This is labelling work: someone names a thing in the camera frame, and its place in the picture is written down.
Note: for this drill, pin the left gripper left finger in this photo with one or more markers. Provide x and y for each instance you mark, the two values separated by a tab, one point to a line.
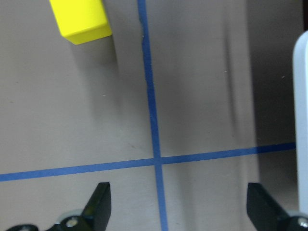
95	215

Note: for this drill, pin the brown paper table cover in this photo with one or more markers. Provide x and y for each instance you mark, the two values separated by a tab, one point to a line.
186	103

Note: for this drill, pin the yellow block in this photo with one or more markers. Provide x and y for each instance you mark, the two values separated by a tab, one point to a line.
81	21

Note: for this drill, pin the dark wooden drawer box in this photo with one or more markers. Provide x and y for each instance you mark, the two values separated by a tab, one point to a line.
300	82

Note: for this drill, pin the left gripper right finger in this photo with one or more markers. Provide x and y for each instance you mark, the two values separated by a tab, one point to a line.
266	214

